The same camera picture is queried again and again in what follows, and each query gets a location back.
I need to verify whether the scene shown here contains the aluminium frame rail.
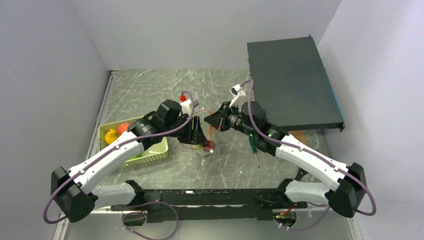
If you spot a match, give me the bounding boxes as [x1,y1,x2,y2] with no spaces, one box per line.
[52,70,119,240]

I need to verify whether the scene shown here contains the yellow toy fruit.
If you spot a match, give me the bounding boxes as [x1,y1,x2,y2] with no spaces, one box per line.
[104,128,120,145]

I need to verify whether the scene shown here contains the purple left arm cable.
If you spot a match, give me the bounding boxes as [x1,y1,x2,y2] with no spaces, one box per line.
[43,90,180,240]

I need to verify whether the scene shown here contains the wooden board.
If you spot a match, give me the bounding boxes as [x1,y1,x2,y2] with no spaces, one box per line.
[289,130,323,149]

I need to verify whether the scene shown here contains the clear zip top bag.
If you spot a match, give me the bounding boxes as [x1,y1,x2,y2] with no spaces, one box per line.
[178,109,216,156]

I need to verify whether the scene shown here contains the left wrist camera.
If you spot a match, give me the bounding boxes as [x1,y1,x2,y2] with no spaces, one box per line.
[179,94,199,115]

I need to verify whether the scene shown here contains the dark red toy fruit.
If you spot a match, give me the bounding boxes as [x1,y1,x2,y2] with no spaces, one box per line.
[208,141,216,150]

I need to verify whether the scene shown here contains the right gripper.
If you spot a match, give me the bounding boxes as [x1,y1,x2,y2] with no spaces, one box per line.
[204,101,257,138]

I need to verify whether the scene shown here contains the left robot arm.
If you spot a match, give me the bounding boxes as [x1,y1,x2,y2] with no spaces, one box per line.
[51,99,209,223]

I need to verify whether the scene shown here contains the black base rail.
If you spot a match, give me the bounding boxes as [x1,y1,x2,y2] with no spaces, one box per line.
[110,188,307,223]

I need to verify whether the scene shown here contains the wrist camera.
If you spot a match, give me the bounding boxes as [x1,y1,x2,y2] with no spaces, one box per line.
[229,84,247,107]
[179,94,199,115]

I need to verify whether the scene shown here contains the green handled screwdriver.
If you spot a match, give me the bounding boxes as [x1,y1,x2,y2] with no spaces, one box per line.
[248,133,260,168]

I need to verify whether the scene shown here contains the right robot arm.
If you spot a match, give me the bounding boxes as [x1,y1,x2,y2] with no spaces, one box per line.
[204,101,367,218]

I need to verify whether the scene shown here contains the green plastic basket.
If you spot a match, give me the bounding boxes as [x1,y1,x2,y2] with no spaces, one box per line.
[96,116,169,169]

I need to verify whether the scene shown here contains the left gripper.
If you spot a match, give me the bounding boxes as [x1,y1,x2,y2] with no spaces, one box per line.
[163,114,208,145]

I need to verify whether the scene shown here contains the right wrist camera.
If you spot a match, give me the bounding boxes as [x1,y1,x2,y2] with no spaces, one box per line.
[229,84,247,107]

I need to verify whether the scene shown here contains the red toy tomato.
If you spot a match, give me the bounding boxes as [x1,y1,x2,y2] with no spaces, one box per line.
[117,122,131,135]

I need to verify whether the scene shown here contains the black pliers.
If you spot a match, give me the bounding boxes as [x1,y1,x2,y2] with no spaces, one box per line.
[294,167,308,181]

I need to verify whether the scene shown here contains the dark green metal case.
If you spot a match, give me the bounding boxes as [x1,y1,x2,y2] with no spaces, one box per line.
[247,36,345,131]

